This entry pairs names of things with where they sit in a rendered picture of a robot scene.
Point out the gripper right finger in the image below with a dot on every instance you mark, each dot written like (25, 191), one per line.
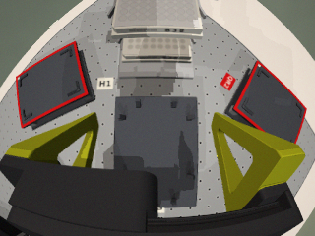
(274, 160)

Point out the white rectangular plate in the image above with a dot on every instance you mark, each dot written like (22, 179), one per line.
(157, 18)
(156, 50)

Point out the grey perforated breadboard table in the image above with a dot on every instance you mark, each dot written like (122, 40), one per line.
(217, 53)

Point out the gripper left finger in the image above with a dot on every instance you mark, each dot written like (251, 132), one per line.
(46, 146)

